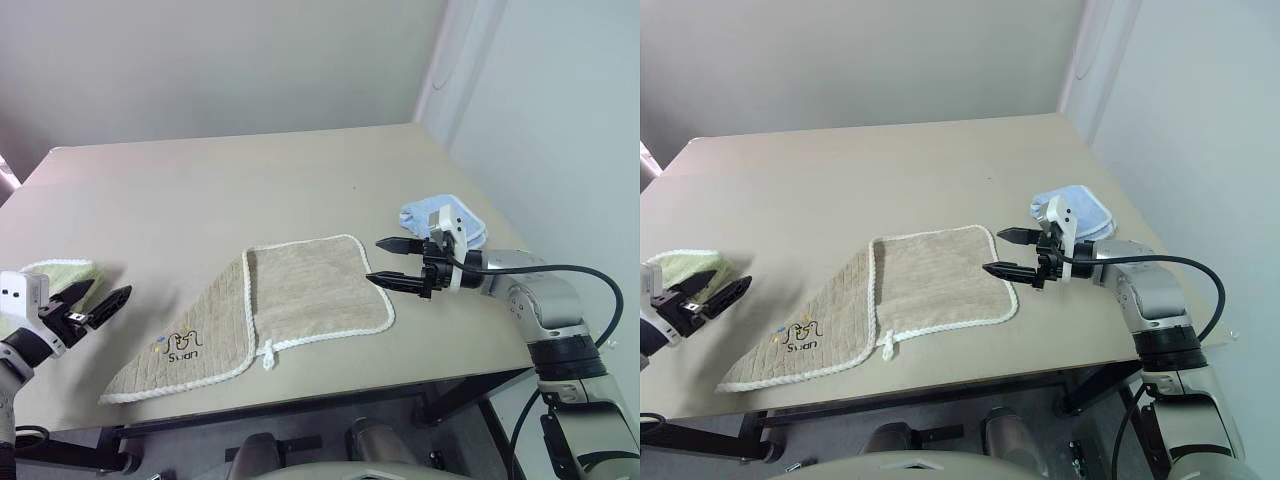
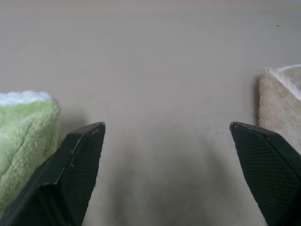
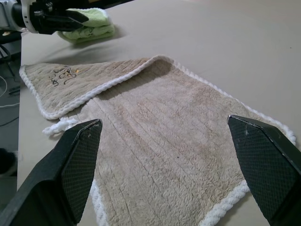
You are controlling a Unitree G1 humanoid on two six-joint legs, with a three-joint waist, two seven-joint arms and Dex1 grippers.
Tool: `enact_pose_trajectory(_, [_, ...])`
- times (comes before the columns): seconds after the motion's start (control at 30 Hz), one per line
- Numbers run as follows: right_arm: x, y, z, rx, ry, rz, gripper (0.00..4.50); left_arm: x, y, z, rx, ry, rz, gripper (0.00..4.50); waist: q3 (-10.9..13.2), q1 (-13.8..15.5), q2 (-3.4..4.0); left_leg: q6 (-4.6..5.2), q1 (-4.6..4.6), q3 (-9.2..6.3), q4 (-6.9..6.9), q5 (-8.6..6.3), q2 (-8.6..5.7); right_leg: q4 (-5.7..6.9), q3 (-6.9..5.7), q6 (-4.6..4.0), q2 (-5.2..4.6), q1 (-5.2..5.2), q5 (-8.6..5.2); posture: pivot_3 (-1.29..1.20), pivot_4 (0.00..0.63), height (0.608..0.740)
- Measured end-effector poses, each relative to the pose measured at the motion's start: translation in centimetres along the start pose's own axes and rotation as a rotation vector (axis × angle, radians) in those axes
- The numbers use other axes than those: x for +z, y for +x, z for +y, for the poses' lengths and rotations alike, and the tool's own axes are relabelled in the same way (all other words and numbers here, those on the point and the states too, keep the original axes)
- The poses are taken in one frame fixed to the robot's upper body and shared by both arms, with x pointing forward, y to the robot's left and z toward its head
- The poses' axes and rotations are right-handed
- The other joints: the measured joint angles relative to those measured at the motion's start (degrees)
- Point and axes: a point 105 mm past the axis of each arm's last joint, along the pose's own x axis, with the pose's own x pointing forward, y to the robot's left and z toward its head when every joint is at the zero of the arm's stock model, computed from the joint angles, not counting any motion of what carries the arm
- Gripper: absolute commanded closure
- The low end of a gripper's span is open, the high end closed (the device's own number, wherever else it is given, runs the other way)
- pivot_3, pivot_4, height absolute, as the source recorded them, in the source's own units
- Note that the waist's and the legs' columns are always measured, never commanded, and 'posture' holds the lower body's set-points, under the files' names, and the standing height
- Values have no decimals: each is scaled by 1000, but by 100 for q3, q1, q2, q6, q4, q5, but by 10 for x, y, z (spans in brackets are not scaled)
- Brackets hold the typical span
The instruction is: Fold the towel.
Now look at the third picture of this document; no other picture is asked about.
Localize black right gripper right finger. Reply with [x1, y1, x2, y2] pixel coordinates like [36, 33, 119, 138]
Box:
[227, 114, 301, 226]

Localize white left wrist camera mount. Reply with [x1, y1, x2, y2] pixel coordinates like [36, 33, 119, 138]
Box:
[20, 0, 40, 33]

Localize folded light green towel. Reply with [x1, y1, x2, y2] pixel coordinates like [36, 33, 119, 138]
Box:
[57, 8, 116, 44]

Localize black and white shoe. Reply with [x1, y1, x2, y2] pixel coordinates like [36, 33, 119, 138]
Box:
[0, 147, 19, 177]

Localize beige towel with white trim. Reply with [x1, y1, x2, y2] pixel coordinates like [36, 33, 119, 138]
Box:
[19, 54, 296, 226]

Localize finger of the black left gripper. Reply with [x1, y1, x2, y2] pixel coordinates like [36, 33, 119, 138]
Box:
[49, 23, 82, 35]
[44, 8, 89, 24]

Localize white floor cable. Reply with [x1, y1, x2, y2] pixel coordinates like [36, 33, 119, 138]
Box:
[0, 76, 20, 108]

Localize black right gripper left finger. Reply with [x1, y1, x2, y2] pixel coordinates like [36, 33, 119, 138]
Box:
[0, 119, 103, 226]

